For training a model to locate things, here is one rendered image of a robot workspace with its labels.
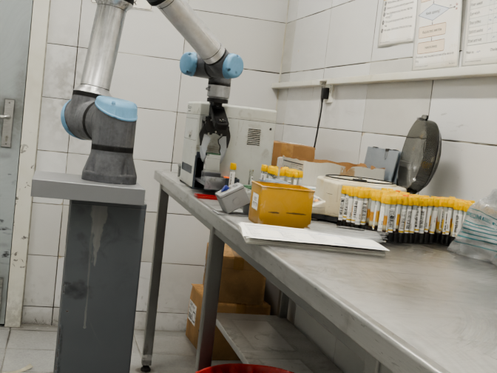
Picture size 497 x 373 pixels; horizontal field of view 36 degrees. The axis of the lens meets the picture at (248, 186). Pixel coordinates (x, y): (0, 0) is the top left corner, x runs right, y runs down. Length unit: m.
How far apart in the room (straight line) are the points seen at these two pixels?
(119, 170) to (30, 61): 1.82
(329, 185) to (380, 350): 1.16
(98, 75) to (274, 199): 0.69
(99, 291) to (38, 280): 1.90
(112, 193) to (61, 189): 0.13
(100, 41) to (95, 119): 0.25
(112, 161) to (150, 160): 1.85
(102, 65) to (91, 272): 0.59
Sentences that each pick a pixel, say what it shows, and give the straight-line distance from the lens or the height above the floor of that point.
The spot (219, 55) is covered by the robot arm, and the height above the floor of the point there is 1.31.
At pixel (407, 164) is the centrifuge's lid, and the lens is 2.38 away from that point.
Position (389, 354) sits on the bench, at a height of 0.86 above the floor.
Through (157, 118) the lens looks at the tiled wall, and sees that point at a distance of 3.95.
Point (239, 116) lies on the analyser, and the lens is 2.68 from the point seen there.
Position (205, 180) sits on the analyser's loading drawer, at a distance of 2.49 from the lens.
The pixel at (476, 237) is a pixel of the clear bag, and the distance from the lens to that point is 1.81.
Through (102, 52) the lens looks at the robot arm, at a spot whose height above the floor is 1.27.
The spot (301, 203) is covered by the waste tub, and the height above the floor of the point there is 0.94.
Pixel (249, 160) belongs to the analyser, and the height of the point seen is 0.99.
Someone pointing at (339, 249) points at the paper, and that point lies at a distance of 1.62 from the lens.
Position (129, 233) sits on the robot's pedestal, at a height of 0.79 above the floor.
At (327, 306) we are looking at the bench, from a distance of 1.21.
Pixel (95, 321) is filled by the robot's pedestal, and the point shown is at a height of 0.54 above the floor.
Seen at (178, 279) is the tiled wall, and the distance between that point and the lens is 4.07.
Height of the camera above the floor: 1.12
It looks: 5 degrees down
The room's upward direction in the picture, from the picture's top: 6 degrees clockwise
